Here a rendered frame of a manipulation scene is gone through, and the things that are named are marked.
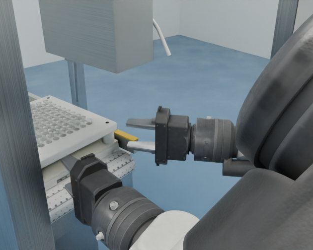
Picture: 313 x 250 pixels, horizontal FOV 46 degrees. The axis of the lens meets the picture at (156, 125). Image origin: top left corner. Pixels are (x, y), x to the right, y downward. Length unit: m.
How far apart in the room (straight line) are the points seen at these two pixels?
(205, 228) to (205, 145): 0.55
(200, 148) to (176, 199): 1.41
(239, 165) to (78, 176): 0.32
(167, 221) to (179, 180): 1.78
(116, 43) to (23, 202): 0.31
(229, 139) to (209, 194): 1.46
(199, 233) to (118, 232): 0.35
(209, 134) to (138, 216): 0.27
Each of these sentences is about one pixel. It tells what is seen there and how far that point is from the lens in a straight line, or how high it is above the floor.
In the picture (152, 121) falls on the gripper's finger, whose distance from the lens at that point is 0.73.
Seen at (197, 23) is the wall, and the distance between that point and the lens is 5.28.
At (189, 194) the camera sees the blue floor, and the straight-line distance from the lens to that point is 2.14.
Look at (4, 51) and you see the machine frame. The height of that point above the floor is 1.20.
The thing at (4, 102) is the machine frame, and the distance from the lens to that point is 0.49.
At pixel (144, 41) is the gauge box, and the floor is 1.14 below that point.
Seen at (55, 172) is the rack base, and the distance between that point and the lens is 0.75.
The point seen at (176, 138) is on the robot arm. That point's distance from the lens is 0.72.
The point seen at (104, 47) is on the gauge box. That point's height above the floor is 1.14.
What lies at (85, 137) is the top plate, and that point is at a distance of 0.76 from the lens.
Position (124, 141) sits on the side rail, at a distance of 0.82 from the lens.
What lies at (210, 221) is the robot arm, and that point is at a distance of 0.16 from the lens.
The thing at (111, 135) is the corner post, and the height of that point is 0.93.
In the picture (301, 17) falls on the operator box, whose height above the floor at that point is 1.10.
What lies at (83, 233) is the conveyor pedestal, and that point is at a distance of 1.02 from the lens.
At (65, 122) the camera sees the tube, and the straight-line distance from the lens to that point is 0.81.
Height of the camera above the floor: 1.32
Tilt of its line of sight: 28 degrees down
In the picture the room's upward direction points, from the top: straight up
